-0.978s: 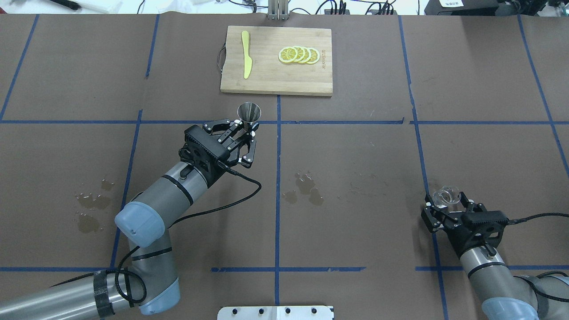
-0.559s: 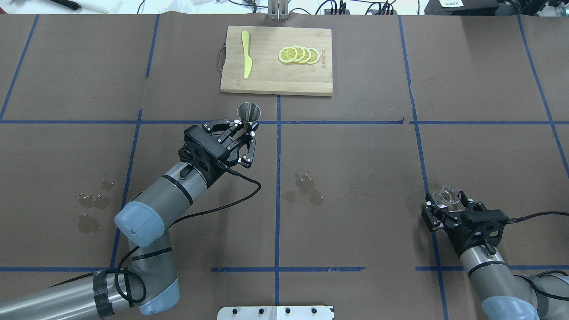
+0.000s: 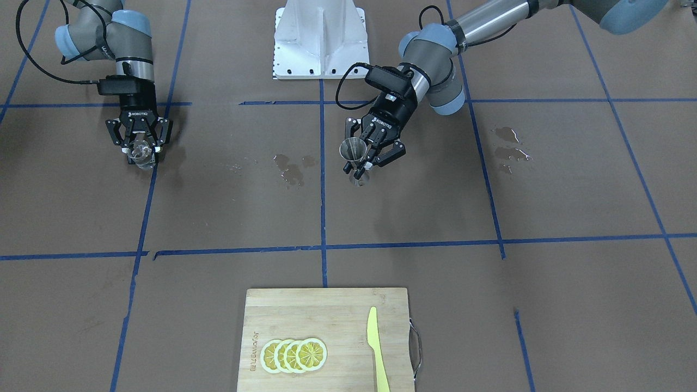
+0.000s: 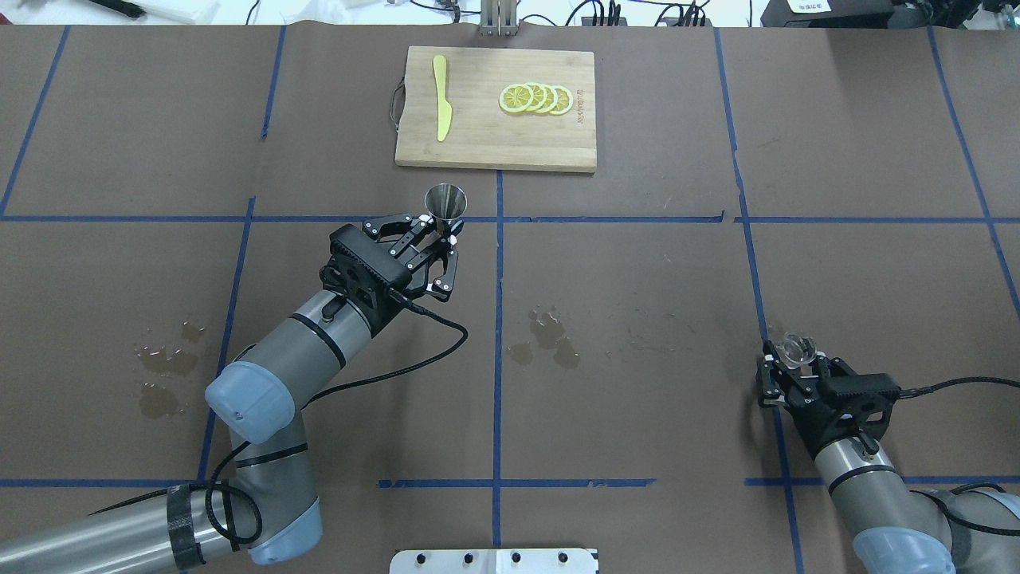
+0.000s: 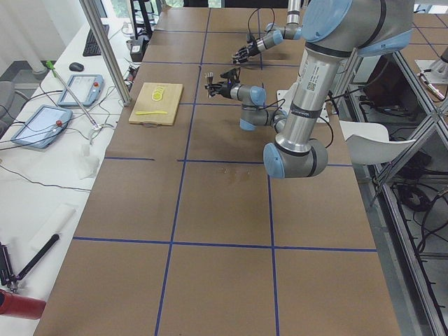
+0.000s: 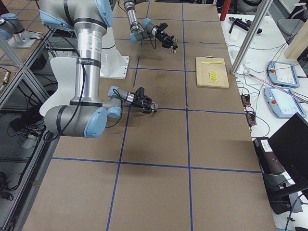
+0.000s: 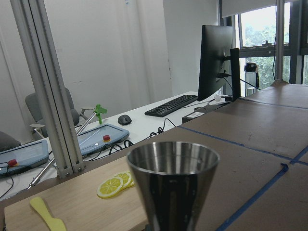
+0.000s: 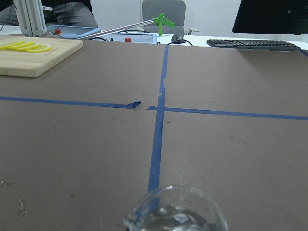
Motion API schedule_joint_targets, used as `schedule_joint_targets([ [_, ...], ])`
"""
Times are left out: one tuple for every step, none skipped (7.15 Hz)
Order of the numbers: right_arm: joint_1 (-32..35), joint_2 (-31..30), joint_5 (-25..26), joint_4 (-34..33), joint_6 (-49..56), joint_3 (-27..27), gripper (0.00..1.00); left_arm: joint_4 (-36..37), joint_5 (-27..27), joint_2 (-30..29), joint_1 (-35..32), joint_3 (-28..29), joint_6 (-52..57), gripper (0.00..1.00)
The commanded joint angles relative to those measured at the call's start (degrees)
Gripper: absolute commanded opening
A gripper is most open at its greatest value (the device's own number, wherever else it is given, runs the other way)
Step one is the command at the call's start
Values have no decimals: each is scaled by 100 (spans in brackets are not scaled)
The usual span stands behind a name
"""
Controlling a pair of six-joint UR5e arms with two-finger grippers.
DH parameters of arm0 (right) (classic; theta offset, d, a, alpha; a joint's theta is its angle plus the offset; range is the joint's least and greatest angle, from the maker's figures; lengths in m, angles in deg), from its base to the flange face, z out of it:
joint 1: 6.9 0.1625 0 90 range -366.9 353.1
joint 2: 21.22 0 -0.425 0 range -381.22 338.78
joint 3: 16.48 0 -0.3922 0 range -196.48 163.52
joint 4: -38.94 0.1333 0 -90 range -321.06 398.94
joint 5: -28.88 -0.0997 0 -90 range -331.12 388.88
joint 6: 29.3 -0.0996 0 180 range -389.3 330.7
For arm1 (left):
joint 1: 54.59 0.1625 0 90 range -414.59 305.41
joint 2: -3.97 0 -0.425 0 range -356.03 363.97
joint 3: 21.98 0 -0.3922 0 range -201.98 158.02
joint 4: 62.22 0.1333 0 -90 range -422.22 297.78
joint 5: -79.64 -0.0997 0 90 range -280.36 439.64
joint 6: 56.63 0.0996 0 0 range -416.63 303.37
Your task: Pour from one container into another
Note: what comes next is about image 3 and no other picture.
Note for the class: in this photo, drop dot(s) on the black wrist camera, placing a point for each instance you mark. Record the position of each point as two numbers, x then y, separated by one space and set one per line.
124 85
389 80

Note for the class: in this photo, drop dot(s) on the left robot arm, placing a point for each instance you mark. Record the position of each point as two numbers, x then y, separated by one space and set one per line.
426 72

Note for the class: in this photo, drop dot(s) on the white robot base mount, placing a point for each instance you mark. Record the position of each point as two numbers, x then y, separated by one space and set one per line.
318 39

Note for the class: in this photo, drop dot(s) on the bamboo cutting board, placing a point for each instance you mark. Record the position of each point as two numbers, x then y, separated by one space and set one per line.
338 317

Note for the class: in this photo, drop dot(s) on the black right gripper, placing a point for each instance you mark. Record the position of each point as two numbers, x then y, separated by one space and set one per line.
138 108

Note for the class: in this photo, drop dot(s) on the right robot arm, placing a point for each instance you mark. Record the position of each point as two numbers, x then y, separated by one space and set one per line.
105 30

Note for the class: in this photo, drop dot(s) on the lemon slice farthest from knife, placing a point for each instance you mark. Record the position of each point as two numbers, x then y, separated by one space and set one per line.
268 356

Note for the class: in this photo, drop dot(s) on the lemon slice nearest knife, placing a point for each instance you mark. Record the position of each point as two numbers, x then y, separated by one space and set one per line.
311 354

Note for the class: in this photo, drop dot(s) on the steel jigger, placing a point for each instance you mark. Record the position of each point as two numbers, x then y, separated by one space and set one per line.
354 151

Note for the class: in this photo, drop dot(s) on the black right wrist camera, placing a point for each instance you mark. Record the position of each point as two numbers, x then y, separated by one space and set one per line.
124 85

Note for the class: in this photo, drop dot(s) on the yellow plastic knife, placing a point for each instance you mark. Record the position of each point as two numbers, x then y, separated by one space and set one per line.
372 333

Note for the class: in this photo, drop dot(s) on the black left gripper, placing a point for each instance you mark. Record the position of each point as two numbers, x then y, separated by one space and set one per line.
393 113

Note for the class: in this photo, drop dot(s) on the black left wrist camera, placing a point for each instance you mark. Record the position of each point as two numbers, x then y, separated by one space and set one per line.
389 80

